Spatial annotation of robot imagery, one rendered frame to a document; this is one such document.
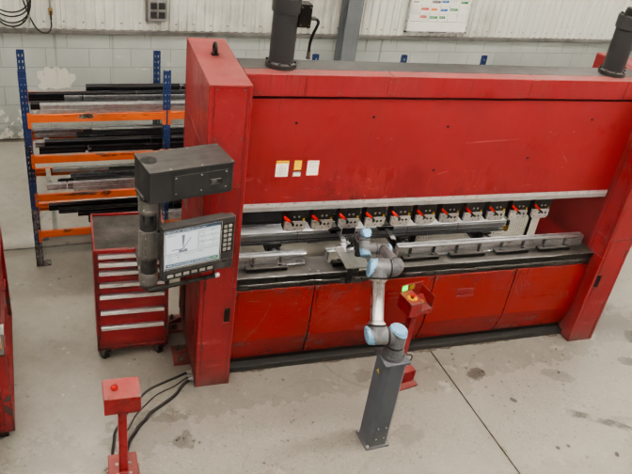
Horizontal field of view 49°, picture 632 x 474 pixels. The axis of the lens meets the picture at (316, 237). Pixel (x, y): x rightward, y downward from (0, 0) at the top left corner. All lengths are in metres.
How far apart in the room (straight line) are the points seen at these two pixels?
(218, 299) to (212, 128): 1.25
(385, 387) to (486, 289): 1.52
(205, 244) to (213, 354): 1.18
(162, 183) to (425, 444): 2.63
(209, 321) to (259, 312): 0.40
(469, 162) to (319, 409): 2.08
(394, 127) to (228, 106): 1.21
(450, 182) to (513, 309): 1.44
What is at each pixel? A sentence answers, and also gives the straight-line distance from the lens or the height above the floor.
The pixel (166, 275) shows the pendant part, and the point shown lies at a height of 1.28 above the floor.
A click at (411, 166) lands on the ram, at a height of 1.65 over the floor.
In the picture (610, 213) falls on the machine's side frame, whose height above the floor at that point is 1.25.
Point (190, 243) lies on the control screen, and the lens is 4.06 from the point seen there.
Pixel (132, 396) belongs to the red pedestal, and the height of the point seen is 0.80.
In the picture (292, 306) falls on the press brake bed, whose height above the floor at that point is 0.60.
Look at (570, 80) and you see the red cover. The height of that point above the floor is 2.30.
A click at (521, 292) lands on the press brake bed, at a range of 5.97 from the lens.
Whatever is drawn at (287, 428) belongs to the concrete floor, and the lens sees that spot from 5.03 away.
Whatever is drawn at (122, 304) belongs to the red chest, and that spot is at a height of 0.53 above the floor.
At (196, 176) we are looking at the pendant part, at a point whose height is 1.89.
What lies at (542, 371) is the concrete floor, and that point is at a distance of 6.11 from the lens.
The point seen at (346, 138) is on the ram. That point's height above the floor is 1.87.
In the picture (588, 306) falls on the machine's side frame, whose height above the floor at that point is 0.39.
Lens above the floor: 3.69
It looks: 32 degrees down
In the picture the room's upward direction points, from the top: 9 degrees clockwise
